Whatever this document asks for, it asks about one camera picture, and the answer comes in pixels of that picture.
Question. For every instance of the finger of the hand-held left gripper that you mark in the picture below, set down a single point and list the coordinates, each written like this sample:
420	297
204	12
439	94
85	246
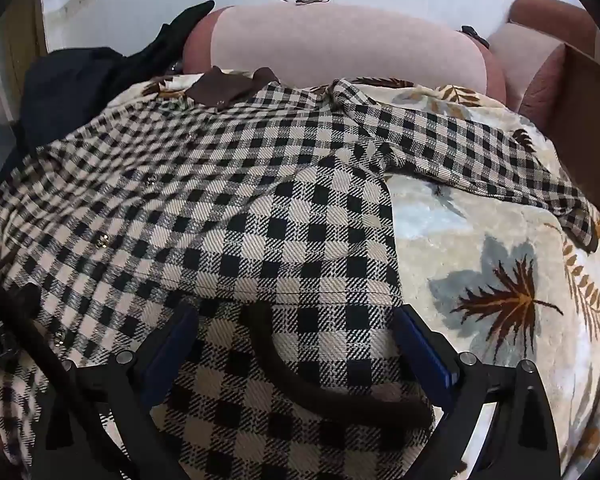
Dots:
25	317

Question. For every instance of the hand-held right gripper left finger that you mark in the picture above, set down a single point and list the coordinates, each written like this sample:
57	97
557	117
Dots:
166	360

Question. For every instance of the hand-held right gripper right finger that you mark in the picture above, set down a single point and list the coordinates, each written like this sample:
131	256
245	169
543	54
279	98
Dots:
422	355

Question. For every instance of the black beige checked coat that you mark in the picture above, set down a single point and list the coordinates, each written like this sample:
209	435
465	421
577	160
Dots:
280	210

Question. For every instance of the leaf print blanket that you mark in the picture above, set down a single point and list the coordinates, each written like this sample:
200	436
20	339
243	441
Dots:
480	260

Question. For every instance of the dark navy garment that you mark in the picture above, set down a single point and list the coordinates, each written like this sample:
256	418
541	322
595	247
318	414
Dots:
65	90

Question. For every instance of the wooden panel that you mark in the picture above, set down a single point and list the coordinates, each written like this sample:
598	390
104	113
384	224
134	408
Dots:
25	45

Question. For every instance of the cardboard box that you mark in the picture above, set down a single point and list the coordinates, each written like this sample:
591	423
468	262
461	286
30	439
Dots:
590	110

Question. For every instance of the black garment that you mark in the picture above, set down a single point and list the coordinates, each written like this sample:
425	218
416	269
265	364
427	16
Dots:
170	35

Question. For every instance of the pink sofa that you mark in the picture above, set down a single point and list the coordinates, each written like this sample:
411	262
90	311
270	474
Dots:
340	45

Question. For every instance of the small black object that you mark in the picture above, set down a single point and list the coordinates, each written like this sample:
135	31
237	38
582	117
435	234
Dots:
472	35

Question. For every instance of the pink brown cushion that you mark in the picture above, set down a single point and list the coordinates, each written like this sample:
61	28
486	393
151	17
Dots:
535	50

